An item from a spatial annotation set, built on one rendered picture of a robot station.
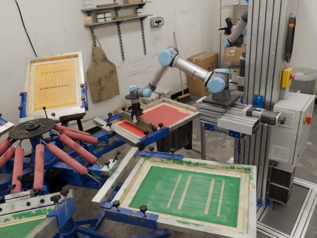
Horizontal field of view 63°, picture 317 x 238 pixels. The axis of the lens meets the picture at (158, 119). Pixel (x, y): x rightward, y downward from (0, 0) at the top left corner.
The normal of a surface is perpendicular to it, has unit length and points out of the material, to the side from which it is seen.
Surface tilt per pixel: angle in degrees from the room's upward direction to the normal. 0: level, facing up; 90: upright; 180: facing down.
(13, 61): 90
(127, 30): 90
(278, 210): 0
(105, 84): 90
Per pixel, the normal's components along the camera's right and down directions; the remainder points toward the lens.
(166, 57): -0.52, 0.36
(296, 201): -0.09, -0.90
